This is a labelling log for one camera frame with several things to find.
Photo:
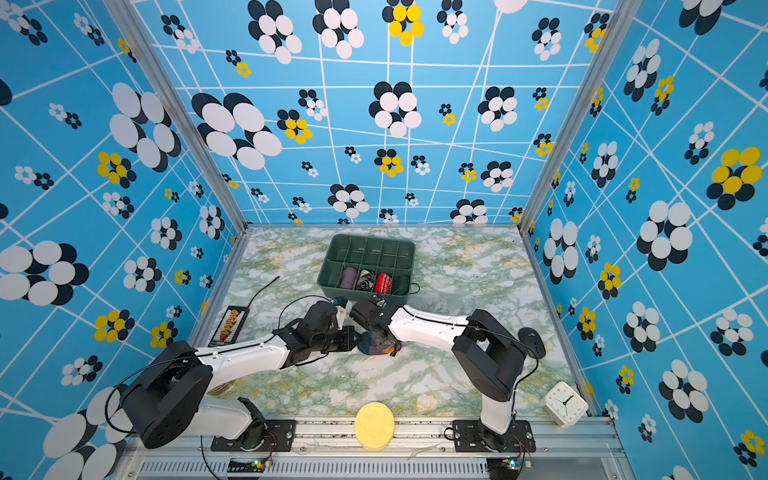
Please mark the black tray with snacks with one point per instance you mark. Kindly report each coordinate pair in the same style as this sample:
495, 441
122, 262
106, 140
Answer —
229, 326

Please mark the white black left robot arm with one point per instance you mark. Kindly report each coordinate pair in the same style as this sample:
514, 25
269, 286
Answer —
171, 397

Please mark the red rolled sock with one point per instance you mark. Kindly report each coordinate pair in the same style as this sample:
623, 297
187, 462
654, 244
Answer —
383, 283

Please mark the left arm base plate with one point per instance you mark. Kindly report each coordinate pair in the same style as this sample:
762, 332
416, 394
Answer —
268, 436

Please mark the purple teal sock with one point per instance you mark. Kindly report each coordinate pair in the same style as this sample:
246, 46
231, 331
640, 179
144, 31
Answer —
378, 343

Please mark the aluminium corner post left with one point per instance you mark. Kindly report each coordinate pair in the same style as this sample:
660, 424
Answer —
127, 20

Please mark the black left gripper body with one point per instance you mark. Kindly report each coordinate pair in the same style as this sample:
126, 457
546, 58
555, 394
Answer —
336, 341

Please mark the aluminium corner post right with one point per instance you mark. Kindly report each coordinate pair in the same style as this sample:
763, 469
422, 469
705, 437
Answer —
620, 22

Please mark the yellow round sponge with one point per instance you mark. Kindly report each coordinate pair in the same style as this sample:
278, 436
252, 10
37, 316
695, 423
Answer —
374, 426

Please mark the aluminium corner post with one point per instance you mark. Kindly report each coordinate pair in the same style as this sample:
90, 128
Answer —
620, 22
127, 20

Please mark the white square clock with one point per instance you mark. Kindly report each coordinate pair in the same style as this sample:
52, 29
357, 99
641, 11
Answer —
564, 405

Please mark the purple rolled sock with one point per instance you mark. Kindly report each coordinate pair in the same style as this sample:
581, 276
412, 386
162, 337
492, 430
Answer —
348, 278

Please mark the black white rolled sock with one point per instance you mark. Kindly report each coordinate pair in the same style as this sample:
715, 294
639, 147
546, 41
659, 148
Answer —
366, 281

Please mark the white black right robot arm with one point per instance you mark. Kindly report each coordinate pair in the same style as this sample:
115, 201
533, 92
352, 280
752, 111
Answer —
491, 357

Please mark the green rolled sock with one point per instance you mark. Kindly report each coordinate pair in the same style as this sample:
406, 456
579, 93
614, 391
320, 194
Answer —
401, 285

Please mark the green compartment tray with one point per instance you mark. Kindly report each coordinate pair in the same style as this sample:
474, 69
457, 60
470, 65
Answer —
377, 254

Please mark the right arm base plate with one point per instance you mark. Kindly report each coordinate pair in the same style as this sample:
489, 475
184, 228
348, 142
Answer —
471, 436

